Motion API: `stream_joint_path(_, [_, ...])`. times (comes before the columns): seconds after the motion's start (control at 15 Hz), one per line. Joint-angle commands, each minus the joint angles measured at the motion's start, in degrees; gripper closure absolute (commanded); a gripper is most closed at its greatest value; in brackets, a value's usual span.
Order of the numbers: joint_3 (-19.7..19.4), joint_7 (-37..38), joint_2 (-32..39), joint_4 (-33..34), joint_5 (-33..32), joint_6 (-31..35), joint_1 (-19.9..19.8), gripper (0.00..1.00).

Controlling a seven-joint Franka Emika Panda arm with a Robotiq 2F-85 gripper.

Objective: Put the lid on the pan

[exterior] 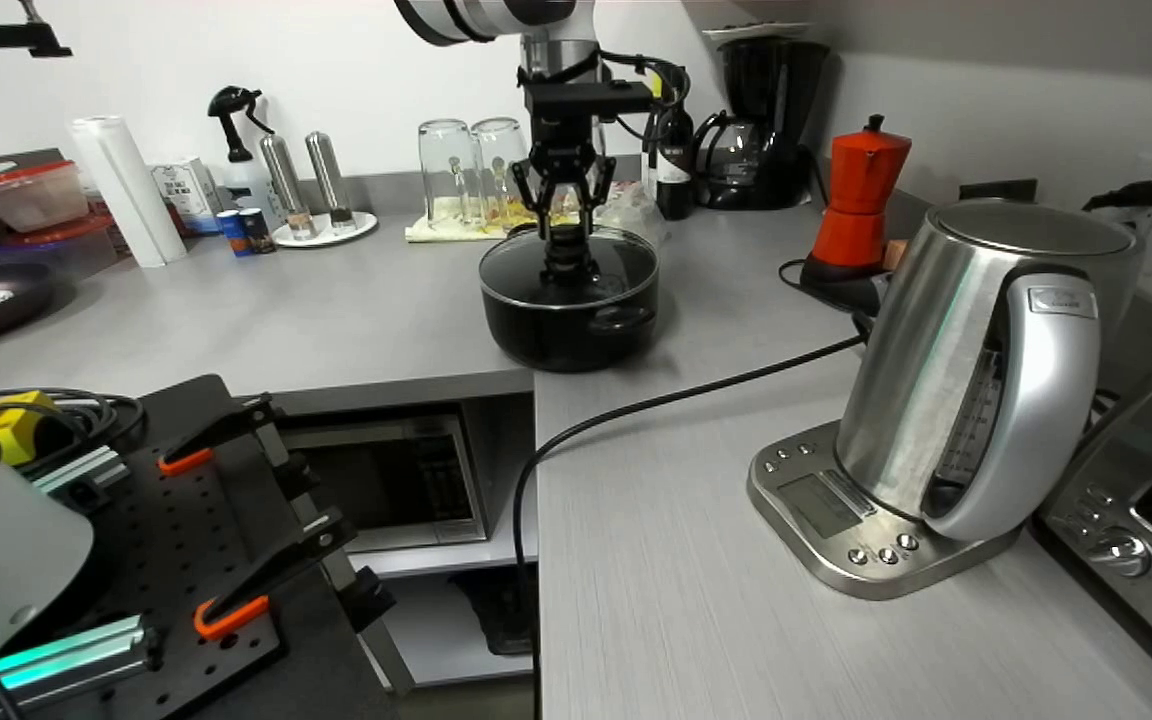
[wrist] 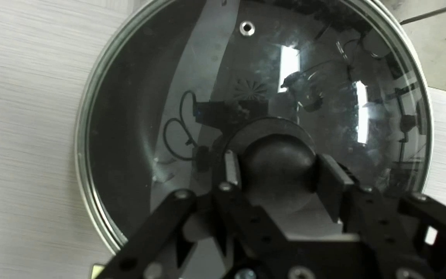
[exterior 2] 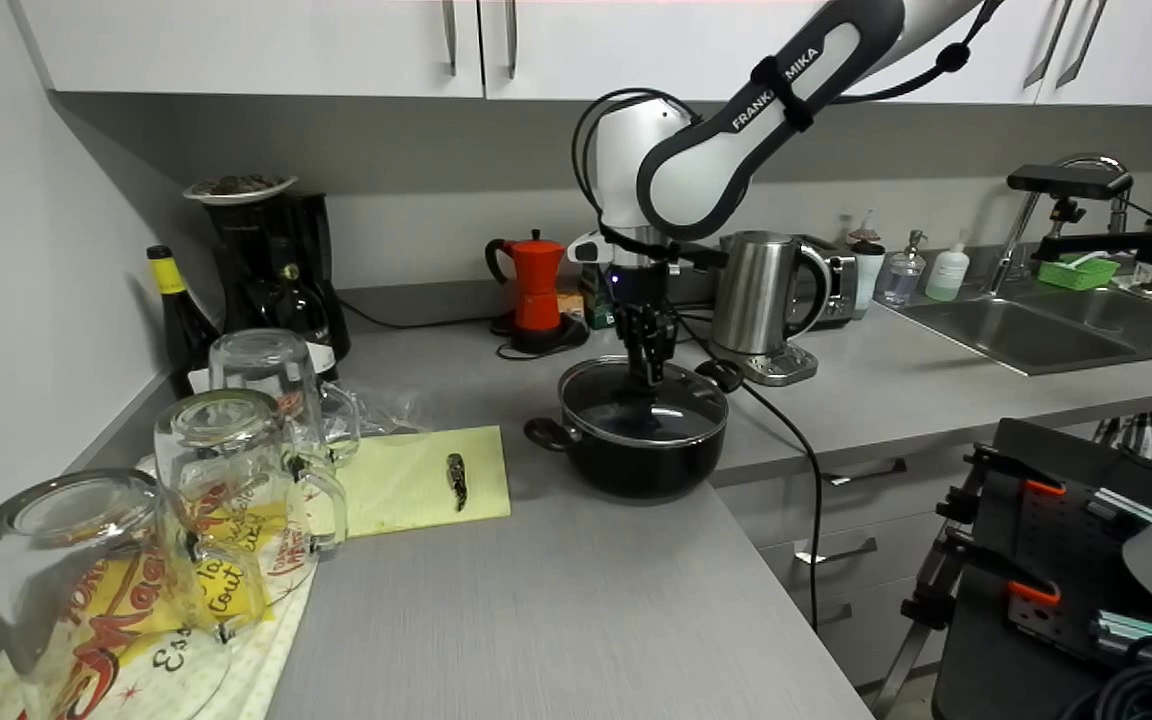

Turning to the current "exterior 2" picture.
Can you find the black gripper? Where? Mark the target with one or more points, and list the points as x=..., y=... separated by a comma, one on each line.
x=642, y=303

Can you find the glass lid with black knob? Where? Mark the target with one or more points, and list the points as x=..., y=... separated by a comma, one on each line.
x=695, y=403

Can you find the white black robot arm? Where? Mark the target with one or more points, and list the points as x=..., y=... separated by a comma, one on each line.
x=688, y=165

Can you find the black cooking pan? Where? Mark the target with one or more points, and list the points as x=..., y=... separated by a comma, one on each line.
x=642, y=470

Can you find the green orange snack package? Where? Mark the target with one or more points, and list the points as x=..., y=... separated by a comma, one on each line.
x=594, y=306

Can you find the black round trivet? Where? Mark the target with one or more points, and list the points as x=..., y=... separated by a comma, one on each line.
x=522, y=350

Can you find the stainless steel electric kettle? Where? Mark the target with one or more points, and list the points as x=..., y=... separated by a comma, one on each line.
x=753, y=295

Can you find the silver kettle base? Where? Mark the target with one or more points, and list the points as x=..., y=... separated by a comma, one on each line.
x=782, y=365

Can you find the red moka pot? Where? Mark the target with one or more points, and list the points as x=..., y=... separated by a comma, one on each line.
x=536, y=287

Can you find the clear plastic wrap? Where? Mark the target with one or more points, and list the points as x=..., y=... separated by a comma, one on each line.
x=396, y=404

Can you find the grey base cabinet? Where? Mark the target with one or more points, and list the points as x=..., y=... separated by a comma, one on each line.
x=871, y=521

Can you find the clear soap bottle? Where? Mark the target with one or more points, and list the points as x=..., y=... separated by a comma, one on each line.
x=906, y=274

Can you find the white soap bottle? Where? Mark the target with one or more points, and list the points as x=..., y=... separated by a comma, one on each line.
x=946, y=274

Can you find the clear glass mug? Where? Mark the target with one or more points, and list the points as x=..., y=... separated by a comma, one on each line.
x=68, y=575
x=236, y=482
x=268, y=365

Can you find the black coffee maker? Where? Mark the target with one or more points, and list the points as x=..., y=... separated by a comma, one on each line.
x=278, y=264

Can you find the chrome faucet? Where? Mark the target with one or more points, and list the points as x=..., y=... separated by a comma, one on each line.
x=1012, y=244

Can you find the steel kitchen sink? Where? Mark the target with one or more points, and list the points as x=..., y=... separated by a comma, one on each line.
x=1042, y=333

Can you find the green sponge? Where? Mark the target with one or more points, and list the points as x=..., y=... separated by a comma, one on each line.
x=1080, y=274

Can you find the dark wine bottle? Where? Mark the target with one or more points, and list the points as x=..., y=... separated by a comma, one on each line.
x=182, y=333

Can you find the printed kitchen towel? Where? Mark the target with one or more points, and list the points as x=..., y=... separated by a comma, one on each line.
x=249, y=665

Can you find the white upper cabinet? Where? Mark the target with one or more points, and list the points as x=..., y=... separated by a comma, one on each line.
x=241, y=42

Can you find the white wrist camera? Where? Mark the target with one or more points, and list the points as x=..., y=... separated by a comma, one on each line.
x=594, y=252

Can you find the black equipment frame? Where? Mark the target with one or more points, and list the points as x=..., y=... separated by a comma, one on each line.
x=1042, y=534

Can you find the black camera on stand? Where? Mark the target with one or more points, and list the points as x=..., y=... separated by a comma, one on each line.
x=1069, y=178

